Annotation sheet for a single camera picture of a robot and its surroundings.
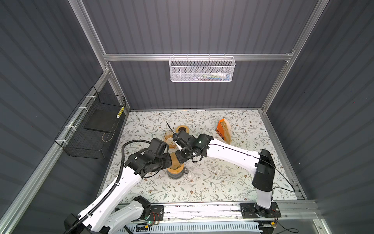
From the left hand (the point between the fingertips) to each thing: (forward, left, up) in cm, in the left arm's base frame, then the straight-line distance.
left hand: (171, 161), depth 74 cm
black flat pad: (+17, +33, +14) cm, 40 cm away
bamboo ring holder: (+35, -4, -15) cm, 39 cm away
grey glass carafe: (-3, -2, -13) cm, 14 cm away
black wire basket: (+7, +42, +15) cm, 45 cm away
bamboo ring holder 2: (-2, -4, -7) cm, 8 cm away
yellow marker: (+27, +29, +11) cm, 41 cm away
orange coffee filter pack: (+24, -34, -6) cm, 42 cm away
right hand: (+2, -4, -2) cm, 5 cm away
